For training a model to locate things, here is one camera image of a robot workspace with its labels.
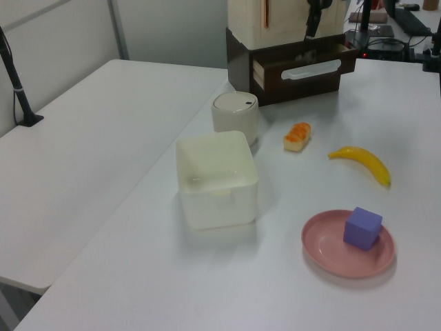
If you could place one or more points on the beige lidded trash can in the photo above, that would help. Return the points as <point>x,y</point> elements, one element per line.
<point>234,117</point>

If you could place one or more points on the pink round plate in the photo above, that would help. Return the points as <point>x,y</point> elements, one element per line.
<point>330,251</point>

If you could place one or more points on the purple foam cube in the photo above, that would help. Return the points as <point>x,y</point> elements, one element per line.
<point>361,229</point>

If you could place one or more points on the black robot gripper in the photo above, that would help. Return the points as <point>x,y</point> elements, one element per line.
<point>318,6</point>

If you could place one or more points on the black pole with clamp base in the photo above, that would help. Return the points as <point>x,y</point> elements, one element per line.
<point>15,86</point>

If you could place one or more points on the black electronics box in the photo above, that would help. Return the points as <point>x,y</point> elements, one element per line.
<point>386,48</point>

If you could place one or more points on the dark brown drawer cabinet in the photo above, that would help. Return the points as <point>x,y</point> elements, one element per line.
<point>237,65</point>

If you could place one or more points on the orange glazed toy bread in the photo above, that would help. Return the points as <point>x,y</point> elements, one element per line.
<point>297,138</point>

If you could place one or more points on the yellow toy banana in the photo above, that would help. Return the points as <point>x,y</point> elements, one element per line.
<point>368,163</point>

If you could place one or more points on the black monitor stand pole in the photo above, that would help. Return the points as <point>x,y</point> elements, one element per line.
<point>365,17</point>

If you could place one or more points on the cream plastic open box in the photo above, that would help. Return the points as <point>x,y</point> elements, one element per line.
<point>217,179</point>

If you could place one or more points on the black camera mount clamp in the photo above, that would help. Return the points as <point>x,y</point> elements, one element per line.
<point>432,55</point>

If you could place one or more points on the black keyboard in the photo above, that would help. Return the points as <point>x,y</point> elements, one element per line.
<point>411,20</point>

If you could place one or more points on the wooden drawer with brown front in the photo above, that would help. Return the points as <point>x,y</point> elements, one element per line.
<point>310,82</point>

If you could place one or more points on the cream toy fridge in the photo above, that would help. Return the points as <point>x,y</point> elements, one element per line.
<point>282,20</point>

